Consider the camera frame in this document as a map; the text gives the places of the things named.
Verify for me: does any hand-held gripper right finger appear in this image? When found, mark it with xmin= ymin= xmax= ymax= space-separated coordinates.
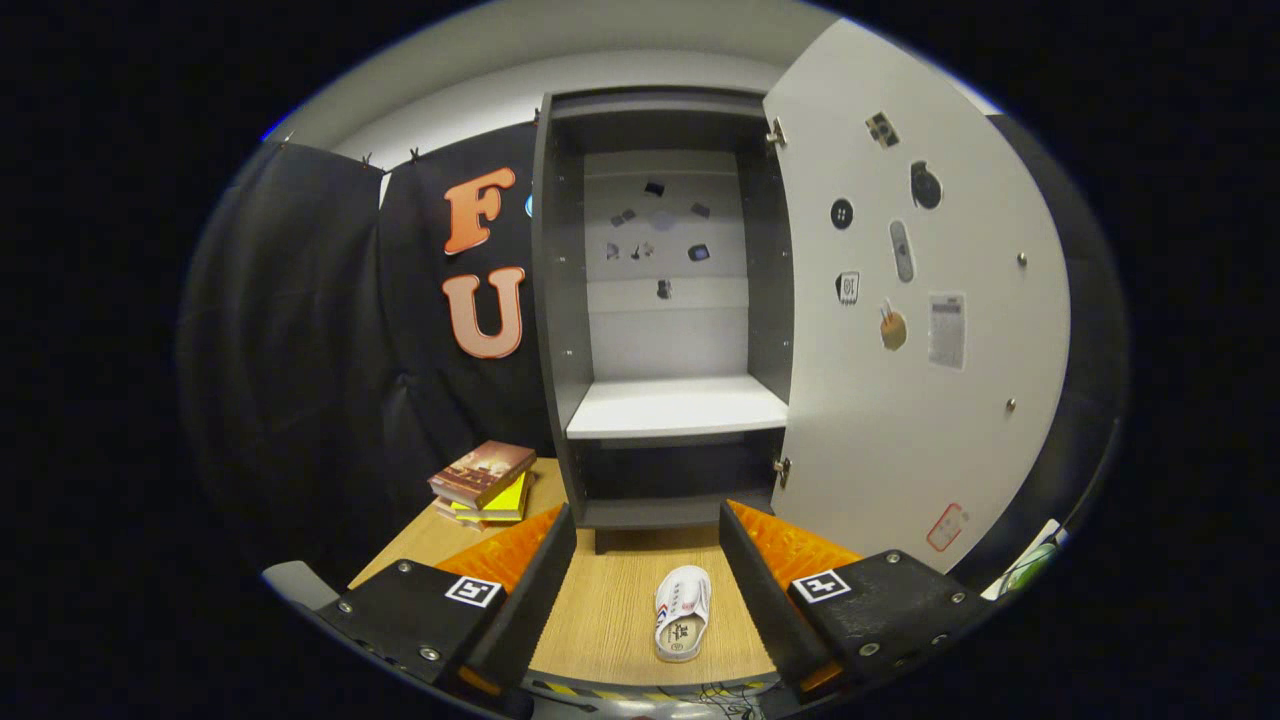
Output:
xmin=717 ymin=497 xmax=997 ymax=702

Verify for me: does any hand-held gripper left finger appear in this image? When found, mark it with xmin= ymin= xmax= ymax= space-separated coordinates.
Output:
xmin=315 ymin=502 xmax=580 ymax=707

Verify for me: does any white shoe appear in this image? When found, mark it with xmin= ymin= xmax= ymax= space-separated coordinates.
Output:
xmin=653 ymin=565 xmax=714 ymax=664

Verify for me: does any beige shoe cabinet door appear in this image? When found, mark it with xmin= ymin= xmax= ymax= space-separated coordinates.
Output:
xmin=761 ymin=18 xmax=1074 ymax=578

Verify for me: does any dark grey shoe cabinet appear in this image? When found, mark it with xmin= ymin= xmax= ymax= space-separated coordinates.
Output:
xmin=530 ymin=85 xmax=797 ymax=555

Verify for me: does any white cabinet shelf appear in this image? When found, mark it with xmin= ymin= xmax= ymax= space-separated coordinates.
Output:
xmin=565 ymin=374 xmax=790 ymax=442

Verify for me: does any yellow book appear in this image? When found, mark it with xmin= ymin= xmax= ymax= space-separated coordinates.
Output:
xmin=448 ymin=470 xmax=532 ymax=524

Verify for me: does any yellow black hazard tape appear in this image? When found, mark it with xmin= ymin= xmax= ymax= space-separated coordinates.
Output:
xmin=528 ymin=678 xmax=779 ymax=703

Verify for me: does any brown book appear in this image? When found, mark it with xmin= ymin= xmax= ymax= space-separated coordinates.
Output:
xmin=427 ymin=440 xmax=539 ymax=510

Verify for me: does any white green object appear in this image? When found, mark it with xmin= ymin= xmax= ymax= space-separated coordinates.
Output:
xmin=984 ymin=517 xmax=1070 ymax=602

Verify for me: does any black backdrop cloth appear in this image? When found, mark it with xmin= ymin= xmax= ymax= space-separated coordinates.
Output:
xmin=177 ymin=120 xmax=1132 ymax=593

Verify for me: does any row of black cloth clips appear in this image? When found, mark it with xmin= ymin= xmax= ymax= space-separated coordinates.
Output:
xmin=280 ymin=130 xmax=423 ymax=169

